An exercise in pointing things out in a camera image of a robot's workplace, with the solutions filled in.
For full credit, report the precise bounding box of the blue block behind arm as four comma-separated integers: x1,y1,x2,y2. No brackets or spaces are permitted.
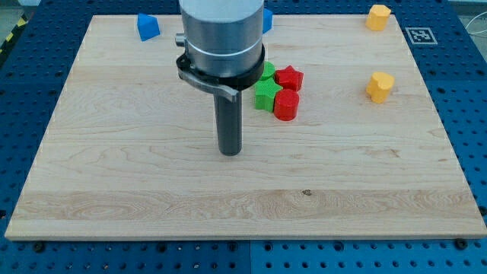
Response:
263,8,273,33

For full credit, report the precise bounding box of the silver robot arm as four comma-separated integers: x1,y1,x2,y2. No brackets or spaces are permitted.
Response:
176,0,265,103

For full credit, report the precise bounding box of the wooden board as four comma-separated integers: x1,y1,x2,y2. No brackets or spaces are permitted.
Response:
5,14,486,241

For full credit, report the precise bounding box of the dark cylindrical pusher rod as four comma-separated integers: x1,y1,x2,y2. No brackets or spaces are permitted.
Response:
214,94,242,156

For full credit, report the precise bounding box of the green star block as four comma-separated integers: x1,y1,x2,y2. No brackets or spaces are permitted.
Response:
254,78,283,113

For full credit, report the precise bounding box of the red cylinder block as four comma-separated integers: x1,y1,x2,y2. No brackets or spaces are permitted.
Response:
273,89,300,121

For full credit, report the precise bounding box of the green round block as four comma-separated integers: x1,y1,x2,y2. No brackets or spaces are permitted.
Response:
260,61,275,81

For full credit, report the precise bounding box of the red star block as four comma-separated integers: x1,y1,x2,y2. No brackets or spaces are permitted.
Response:
274,65,304,92

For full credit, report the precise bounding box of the yellow heart block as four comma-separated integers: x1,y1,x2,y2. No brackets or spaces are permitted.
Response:
366,72,395,104

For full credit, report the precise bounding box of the blue triangular block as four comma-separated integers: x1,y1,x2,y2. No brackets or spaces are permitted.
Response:
137,13,161,41

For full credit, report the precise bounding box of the yellow block top right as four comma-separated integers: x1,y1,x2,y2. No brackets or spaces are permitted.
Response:
365,4,391,31

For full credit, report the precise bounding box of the fiducial marker tag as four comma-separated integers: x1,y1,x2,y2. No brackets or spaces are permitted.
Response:
405,27,438,45

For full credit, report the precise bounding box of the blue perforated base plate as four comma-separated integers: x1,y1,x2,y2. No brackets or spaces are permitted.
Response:
1,1,486,273

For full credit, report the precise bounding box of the white cable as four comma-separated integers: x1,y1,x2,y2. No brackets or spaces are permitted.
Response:
464,10,487,38

